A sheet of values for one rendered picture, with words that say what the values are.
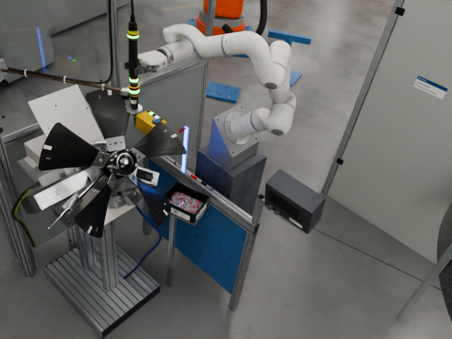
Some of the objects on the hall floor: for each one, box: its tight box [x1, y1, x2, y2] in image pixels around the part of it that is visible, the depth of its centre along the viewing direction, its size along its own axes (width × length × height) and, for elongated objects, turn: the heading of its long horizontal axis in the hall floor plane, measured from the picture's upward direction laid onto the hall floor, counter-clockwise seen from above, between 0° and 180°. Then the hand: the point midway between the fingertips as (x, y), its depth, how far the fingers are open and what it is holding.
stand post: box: [97, 219, 119, 293], centre depth 251 cm, size 4×9×91 cm, turn 131°
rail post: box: [229, 232, 257, 311], centre depth 258 cm, size 4×4×78 cm
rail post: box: [143, 157, 151, 236], centre depth 295 cm, size 4×4×78 cm
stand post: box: [75, 204, 97, 270], centre depth 253 cm, size 4×9×115 cm, turn 131°
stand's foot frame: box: [43, 237, 160, 339], centre depth 282 cm, size 62×46×8 cm
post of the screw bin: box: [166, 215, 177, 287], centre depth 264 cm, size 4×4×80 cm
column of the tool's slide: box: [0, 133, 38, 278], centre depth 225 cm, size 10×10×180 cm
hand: (133, 68), depth 176 cm, fingers open, 5 cm apart
